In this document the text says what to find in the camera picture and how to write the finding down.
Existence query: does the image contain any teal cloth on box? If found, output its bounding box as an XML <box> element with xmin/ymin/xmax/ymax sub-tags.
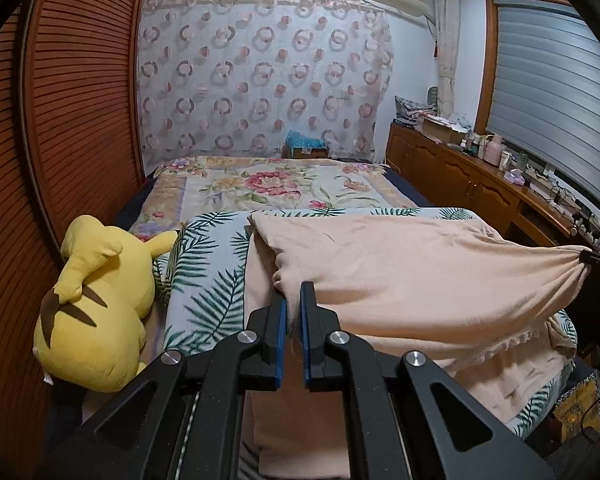
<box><xmin>283</xmin><ymin>130</ymin><xmax>329</xmax><ymax>159</ymax></box>

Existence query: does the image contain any pink thermos jug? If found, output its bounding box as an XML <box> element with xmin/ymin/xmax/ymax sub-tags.
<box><xmin>483</xmin><ymin>134</ymin><xmax>503</xmax><ymax>167</ymax></box>

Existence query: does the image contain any patterned fabric bag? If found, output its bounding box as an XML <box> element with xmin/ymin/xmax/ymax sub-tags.
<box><xmin>394</xmin><ymin>96</ymin><xmax>438</xmax><ymax>128</ymax></box>

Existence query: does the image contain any long wooden cabinet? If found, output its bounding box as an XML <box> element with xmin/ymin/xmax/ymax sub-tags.
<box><xmin>386</xmin><ymin>122</ymin><xmax>582</xmax><ymax>246</ymax></box>

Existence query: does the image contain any palm leaf print sheet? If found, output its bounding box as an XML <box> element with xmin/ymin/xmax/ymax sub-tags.
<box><xmin>152</xmin><ymin>211</ymin><xmax>578</xmax><ymax>439</ymax></box>

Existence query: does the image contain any yellow plush toy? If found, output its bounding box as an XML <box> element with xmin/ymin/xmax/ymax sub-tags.
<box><xmin>32</xmin><ymin>214</ymin><xmax>178</xmax><ymax>393</ymax></box>

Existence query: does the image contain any beige printed t-shirt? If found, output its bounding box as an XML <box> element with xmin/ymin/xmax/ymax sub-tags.
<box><xmin>245</xmin><ymin>210</ymin><xmax>588</xmax><ymax>479</ymax></box>

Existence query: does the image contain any purple small object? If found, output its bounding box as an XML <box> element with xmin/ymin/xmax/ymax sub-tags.
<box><xmin>504</xmin><ymin>169</ymin><xmax>526</xmax><ymax>186</ymax></box>

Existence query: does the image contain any yellow patterned cushion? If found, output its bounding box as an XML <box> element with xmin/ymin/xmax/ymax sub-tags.
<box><xmin>553</xmin><ymin>370</ymin><xmax>600</xmax><ymax>443</ymax></box>

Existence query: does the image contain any floral quilt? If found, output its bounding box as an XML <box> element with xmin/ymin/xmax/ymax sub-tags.
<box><xmin>131</xmin><ymin>156</ymin><xmax>416</xmax><ymax>240</ymax></box>

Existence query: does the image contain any beige tied curtain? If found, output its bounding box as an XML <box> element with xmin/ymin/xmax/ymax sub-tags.
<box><xmin>434</xmin><ymin>0</ymin><xmax>460</xmax><ymax>118</ymax></box>

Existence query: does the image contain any grey window blind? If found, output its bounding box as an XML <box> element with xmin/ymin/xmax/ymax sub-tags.
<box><xmin>486</xmin><ymin>0</ymin><xmax>600</xmax><ymax>202</ymax></box>

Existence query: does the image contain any cardboard box on cabinet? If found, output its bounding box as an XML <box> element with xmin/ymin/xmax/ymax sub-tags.
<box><xmin>420</xmin><ymin>118</ymin><xmax>465</xmax><ymax>145</ymax></box>

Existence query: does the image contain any circle pattern lace curtain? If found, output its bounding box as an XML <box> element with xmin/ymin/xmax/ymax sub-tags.
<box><xmin>137</xmin><ymin>0</ymin><xmax>393</xmax><ymax>167</ymax></box>

